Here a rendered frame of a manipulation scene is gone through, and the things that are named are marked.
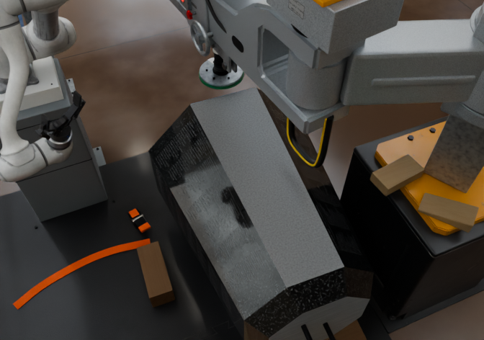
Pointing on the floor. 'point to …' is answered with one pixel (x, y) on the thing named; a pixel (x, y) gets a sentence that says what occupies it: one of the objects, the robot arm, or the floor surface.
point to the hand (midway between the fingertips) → (61, 106)
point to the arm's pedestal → (82, 199)
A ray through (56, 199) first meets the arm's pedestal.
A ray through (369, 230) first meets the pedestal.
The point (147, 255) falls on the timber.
